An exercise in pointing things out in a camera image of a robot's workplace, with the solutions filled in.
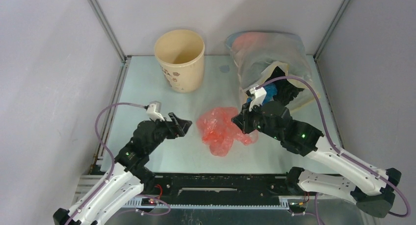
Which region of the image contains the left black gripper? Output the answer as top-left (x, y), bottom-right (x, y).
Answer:
top-left (146, 112), bottom-right (192, 153)

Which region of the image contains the red plastic trash bag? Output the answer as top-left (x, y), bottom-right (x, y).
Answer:
top-left (196, 107), bottom-right (259, 157)

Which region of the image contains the large translucent storage bag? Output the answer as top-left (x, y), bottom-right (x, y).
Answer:
top-left (226, 31), bottom-right (315, 112)

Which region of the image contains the beige plastic trash bin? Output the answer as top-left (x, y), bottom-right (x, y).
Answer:
top-left (154, 29), bottom-right (205, 93)

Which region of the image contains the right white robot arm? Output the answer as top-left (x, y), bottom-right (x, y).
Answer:
top-left (232, 101), bottom-right (401, 218)

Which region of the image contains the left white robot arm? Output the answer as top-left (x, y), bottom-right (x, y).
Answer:
top-left (53, 112), bottom-right (192, 225)

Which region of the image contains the blue plastic trash bag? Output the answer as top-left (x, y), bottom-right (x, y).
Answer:
top-left (246, 83), bottom-right (278, 104)

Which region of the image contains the black plastic trash bag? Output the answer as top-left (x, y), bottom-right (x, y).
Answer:
top-left (273, 79), bottom-right (304, 106)

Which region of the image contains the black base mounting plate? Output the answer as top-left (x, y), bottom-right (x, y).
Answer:
top-left (125, 172), bottom-right (317, 208)

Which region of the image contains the left circuit board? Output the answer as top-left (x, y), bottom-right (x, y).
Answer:
top-left (141, 198), bottom-right (159, 206)

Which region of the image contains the circuit board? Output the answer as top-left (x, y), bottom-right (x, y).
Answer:
top-left (288, 202), bottom-right (307, 214)
top-left (141, 198), bottom-right (159, 206)

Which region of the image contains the right circuit board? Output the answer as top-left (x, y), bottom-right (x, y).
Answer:
top-left (288, 202), bottom-right (307, 214)

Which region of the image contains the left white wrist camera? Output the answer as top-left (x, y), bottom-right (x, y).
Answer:
top-left (146, 101), bottom-right (165, 121)

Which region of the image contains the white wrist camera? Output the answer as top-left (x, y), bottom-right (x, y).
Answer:
top-left (246, 86), bottom-right (267, 112)
top-left (146, 101), bottom-right (165, 121)

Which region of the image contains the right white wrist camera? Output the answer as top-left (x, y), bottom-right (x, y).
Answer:
top-left (246, 86), bottom-right (267, 112)

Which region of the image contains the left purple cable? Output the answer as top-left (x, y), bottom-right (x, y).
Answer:
top-left (63, 102), bottom-right (171, 225)

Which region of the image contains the purple cable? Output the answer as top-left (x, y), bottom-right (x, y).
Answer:
top-left (63, 102), bottom-right (171, 225)
top-left (257, 75), bottom-right (411, 225)

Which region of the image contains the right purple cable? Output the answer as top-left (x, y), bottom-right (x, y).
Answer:
top-left (257, 75), bottom-right (411, 225)

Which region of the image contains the aluminium frame rail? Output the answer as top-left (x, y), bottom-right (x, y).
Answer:
top-left (75, 175), bottom-right (371, 211)

